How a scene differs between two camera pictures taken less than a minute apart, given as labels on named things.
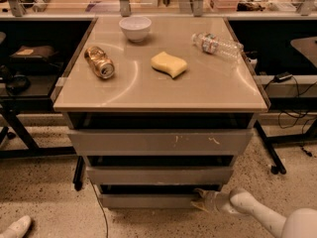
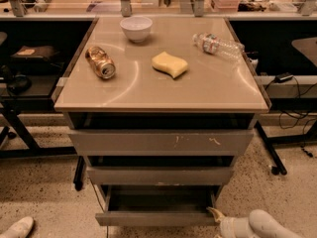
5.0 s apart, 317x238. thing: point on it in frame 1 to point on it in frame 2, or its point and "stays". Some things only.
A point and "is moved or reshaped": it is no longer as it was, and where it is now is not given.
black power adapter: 282,76 stays
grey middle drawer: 127,176 stays
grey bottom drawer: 147,200 is moved or reshaped
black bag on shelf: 35,56 stays
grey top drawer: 160,142 stays
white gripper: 215,199 to 227,226
